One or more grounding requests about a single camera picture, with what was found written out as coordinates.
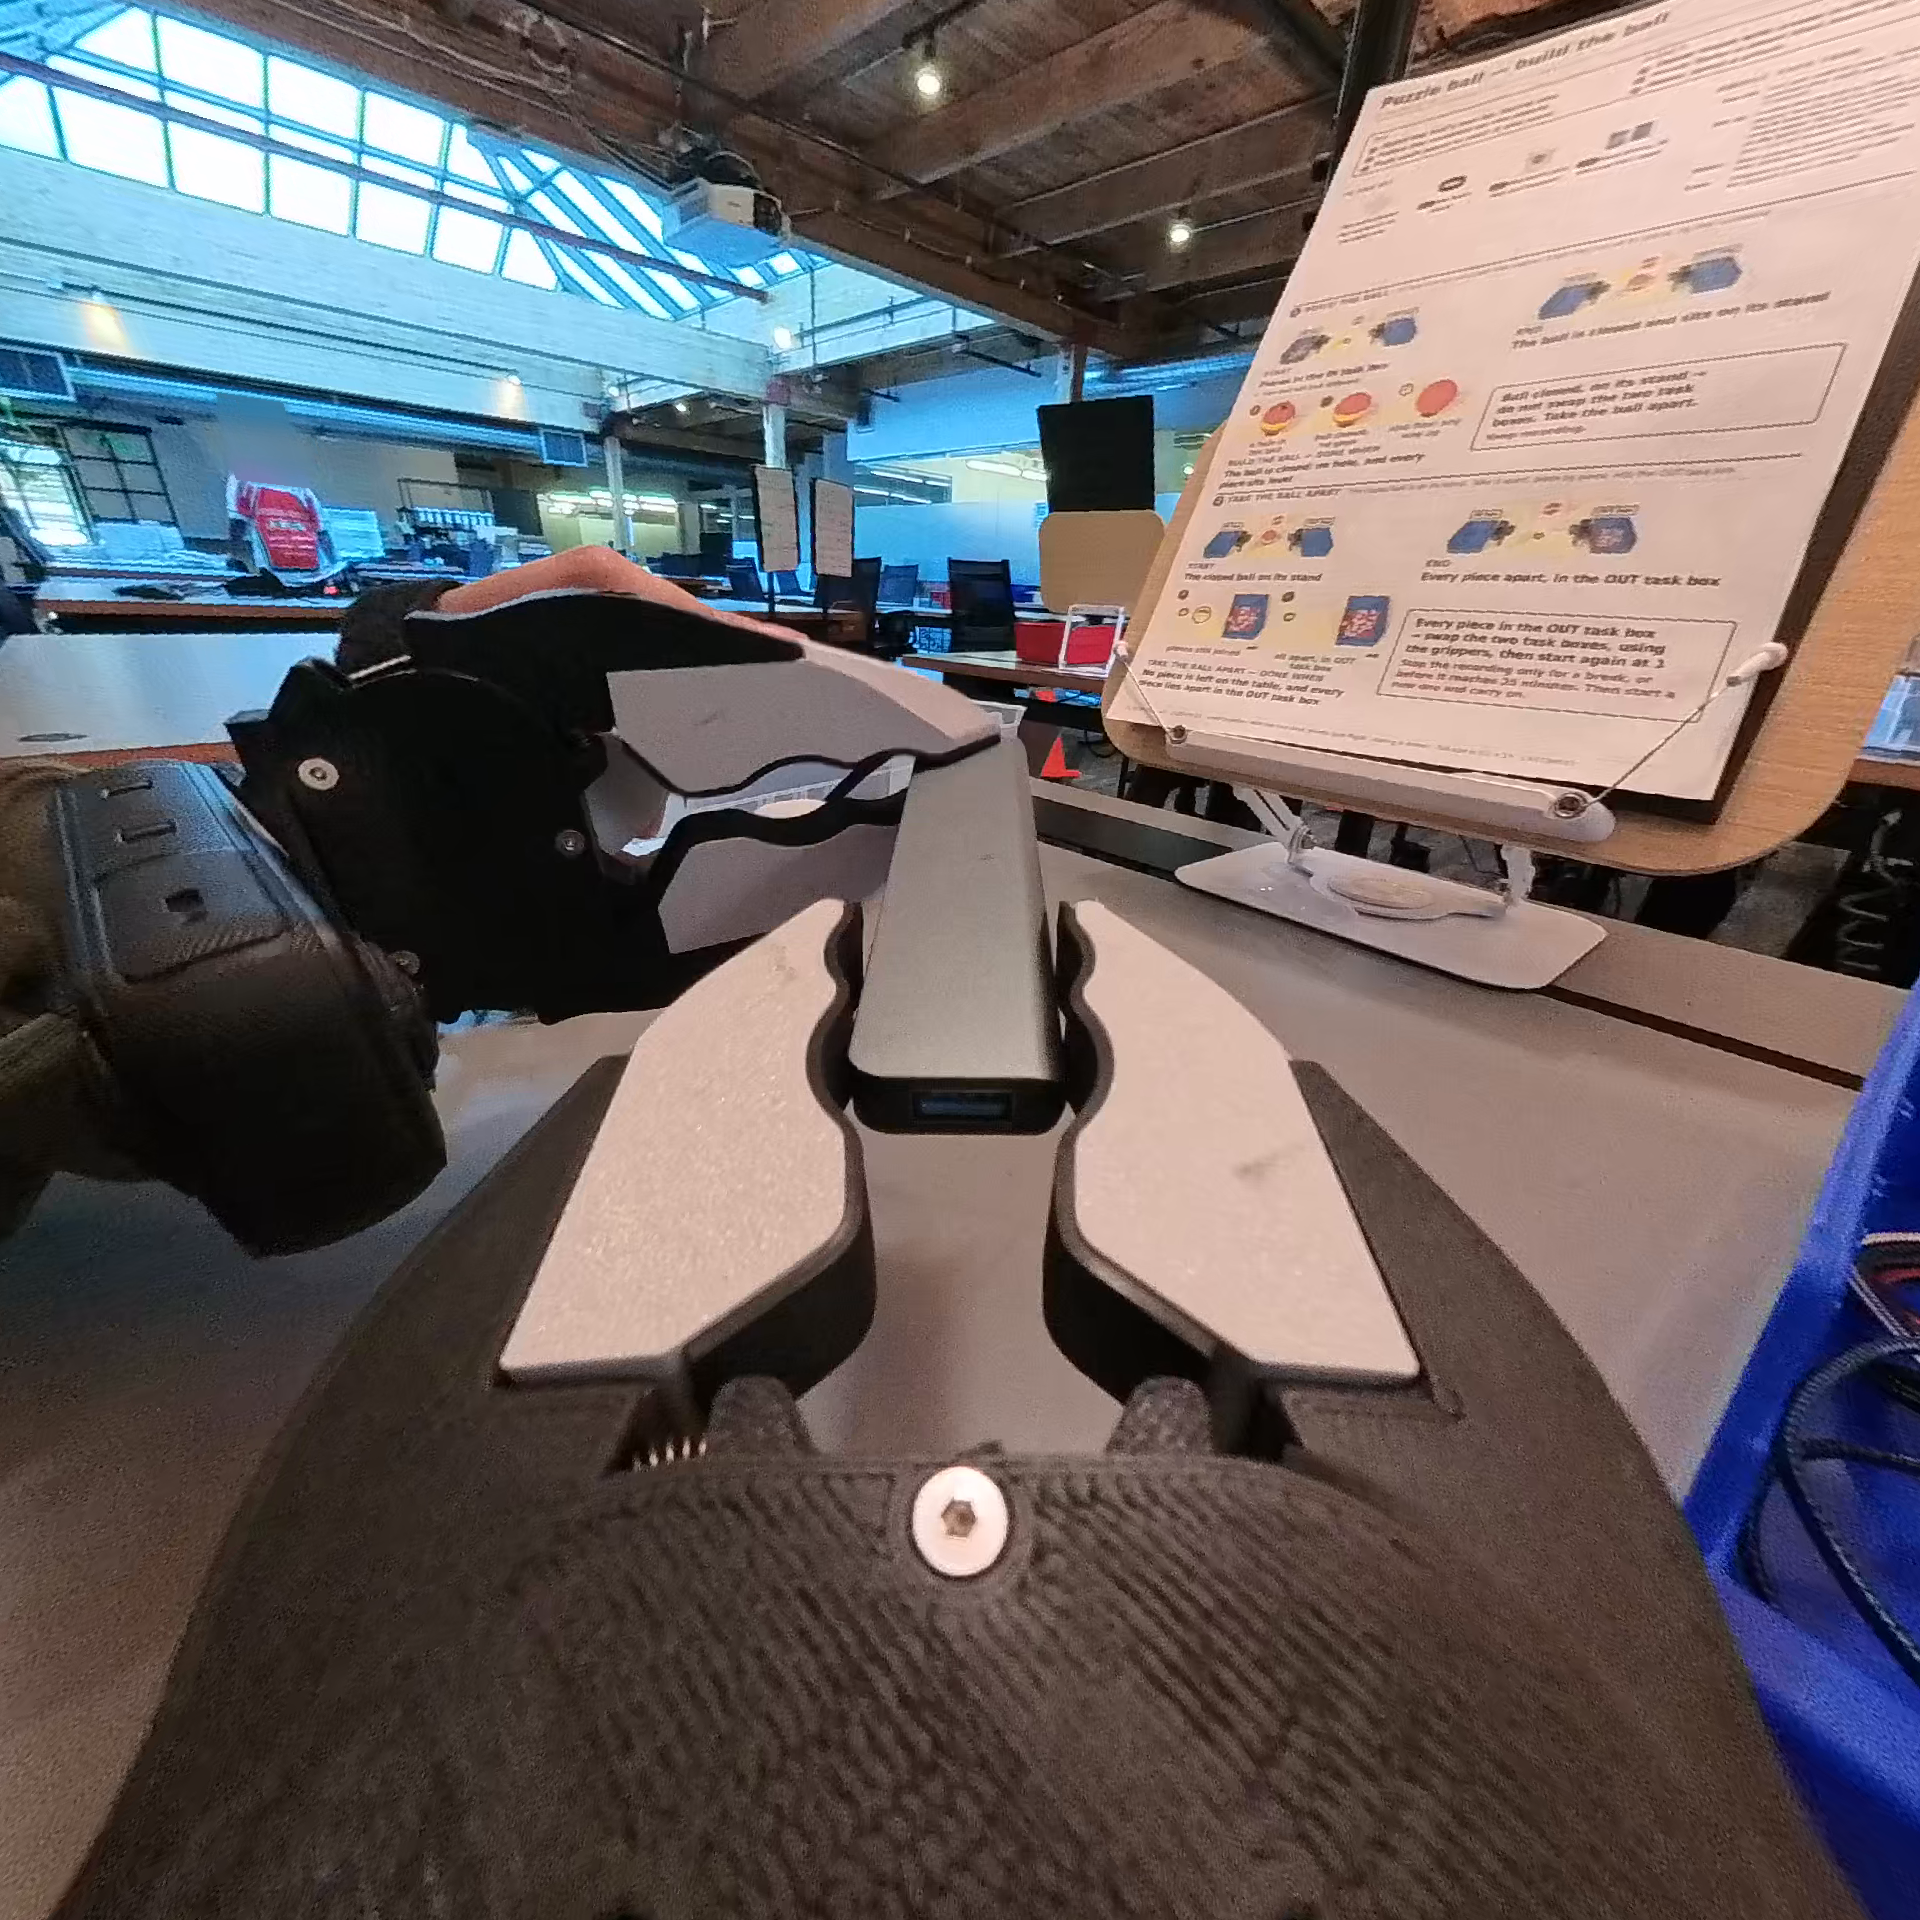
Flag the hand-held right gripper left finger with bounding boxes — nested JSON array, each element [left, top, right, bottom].
[[497, 897, 877, 1385]]

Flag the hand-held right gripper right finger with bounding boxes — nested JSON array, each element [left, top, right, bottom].
[[1043, 901, 1420, 1385]]

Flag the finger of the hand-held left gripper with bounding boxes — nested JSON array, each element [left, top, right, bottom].
[[653, 777, 919, 957], [603, 643, 1003, 801]]

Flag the grey metal usb hub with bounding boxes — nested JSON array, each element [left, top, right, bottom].
[[842, 740, 1074, 1138]]

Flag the grey desk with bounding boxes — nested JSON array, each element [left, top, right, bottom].
[[0, 817, 1904, 1920]]

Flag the person's left hand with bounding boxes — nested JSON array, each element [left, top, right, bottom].
[[440, 544, 810, 651]]

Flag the small wooden stand board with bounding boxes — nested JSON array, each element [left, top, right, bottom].
[[1036, 508, 1169, 621]]

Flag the black monitor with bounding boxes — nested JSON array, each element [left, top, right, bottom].
[[1034, 398, 1160, 517]]

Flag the red banner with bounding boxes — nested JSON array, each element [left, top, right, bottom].
[[224, 478, 326, 575]]

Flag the white ceiling projector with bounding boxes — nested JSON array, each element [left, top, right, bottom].
[[659, 177, 790, 275]]

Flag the wooden document stand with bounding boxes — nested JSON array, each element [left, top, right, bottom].
[[1100, 420, 1920, 995]]

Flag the printed instruction sheet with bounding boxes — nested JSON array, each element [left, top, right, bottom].
[[1103, 0, 1920, 807]]

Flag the blue plastic bin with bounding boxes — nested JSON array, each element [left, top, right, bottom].
[[1683, 983, 1920, 1920]]

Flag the black backing board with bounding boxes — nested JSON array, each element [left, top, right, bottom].
[[1769, 134, 1920, 631]]

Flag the bundle of cables in bin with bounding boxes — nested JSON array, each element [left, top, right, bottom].
[[1737, 1333, 1920, 1671]]

